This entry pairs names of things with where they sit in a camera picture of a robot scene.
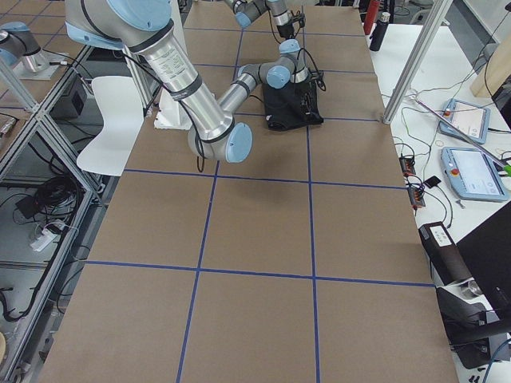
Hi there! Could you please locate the upper teach pendant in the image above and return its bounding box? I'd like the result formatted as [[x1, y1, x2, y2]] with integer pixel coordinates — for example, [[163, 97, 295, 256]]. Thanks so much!
[[442, 98, 490, 144]]

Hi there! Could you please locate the teach pendant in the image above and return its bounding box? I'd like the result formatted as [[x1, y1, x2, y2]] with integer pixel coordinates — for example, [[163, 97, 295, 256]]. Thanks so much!
[[441, 148, 509, 202], [442, 98, 490, 144]]

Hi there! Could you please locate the white chair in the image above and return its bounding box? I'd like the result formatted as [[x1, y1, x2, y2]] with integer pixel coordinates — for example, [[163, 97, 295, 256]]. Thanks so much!
[[77, 76, 145, 176]]

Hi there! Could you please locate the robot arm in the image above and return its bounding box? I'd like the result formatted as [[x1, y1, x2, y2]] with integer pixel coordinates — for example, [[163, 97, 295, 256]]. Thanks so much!
[[224, 0, 297, 40], [65, 1, 325, 163]]

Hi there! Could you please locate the aluminium frame post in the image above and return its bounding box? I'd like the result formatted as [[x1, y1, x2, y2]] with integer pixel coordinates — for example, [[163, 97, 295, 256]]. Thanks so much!
[[382, 0, 453, 124]]

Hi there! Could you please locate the red bottle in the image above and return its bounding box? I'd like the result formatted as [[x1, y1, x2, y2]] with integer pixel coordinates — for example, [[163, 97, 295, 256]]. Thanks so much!
[[363, 0, 380, 34]]

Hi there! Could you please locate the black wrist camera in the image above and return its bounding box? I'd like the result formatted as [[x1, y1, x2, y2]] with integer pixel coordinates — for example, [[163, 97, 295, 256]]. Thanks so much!
[[291, 11, 306, 28]]

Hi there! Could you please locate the black box with label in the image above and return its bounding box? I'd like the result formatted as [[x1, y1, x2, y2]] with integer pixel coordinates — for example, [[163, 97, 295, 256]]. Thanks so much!
[[418, 222, 472, 285]]

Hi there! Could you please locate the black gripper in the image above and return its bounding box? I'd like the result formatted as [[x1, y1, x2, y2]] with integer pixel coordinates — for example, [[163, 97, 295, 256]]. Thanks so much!
[[277, 22, 295, 40], [293, 77, 317, 106]]

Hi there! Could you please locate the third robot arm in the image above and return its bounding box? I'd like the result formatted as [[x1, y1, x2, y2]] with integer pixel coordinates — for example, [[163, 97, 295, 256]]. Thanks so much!
[[1, 22, 50, 73]]

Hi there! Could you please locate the black printed t-shirt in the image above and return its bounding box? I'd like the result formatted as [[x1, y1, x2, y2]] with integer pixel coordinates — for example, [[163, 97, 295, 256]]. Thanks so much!
[[263, 83, 324, 132]]

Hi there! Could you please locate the black bottle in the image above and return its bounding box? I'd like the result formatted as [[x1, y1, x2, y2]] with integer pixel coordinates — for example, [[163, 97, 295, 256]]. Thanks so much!
[[369, 12, 391, 52]]

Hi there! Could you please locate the metal reacher grabber tool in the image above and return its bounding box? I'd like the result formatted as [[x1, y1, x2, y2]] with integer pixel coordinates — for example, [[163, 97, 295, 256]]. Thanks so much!
[[406, 93, 508, 171]]

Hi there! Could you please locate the black monitor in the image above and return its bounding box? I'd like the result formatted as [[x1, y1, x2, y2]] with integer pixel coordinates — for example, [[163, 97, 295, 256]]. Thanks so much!
[[457, 203, 511, 318]]

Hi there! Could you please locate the white power strip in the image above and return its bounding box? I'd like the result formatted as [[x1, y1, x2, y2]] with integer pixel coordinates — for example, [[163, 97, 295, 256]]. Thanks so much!
[[30, 220, 65, 252]]

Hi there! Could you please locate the lower teach pendant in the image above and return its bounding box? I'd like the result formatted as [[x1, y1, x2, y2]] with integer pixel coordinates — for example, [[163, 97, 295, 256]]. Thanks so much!
[[441, 148, 509, 202]]

